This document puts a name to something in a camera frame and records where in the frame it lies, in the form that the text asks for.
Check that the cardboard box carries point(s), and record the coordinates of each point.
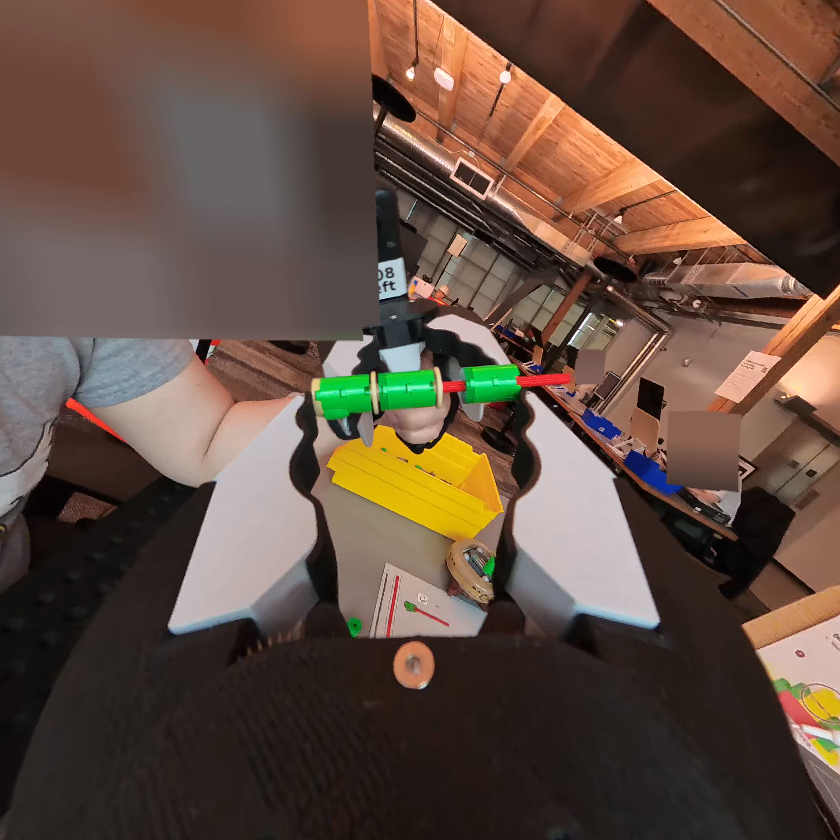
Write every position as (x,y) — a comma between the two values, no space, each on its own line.
(787,617)

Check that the green-headed red pin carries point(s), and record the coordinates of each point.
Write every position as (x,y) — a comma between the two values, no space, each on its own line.
(426,613)

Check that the person's left hand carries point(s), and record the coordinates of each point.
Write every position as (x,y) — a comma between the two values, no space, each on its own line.
(417,426)

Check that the silver rectangular air duct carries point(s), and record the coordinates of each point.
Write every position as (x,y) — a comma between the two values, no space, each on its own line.
(728,281)

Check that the blue storage bin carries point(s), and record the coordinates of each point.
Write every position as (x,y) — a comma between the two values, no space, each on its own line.
(600,423)
(649,469)

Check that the white ceiling device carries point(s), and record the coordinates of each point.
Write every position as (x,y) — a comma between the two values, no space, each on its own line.
(443,78)

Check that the beige round parts container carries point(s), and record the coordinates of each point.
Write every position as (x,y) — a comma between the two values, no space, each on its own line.
(467,571)

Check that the colourful printed sheet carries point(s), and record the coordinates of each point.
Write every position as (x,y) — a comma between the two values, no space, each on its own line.
(810,695)

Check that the red rod with green cylinders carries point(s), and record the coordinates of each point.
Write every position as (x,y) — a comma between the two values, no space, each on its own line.
(407,388)

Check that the paper sign on window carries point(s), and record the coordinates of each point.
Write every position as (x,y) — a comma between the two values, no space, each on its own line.
(457,246)

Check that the white ceiling vent grille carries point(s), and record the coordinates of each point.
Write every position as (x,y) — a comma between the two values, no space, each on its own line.
(471,177)

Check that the black computer monitor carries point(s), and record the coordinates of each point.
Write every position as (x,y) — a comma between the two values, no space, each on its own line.
(651,397)

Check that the long wooden workbench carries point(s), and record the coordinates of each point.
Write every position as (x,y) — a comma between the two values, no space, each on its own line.
(590,436)

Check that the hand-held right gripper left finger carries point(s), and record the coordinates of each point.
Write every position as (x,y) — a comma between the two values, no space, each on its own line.
(249,518)

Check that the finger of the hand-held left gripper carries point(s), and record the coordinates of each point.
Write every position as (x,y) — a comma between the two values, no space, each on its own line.
(341,358)
(485,348)

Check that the paper notice on post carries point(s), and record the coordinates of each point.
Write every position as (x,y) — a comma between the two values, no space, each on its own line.
(748,375)

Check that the white instruction sheet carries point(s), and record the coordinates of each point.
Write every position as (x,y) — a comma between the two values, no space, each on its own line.
(420,613)

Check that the black round ceiling disc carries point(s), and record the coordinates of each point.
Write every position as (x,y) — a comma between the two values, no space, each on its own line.
(615,269)
(392,98)

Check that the black office chair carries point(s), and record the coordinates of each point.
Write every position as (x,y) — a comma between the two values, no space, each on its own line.
(758,538)

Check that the yellow plastic bin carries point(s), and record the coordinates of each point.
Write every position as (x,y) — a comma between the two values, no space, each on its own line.
(420,489)

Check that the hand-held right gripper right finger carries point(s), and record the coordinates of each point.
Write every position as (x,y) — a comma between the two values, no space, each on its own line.
(577,518)

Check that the orange strip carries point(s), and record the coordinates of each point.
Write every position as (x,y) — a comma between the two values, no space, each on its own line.
(92,417)

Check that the wooden post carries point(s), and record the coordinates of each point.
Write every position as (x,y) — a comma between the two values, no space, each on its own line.
(797,334)

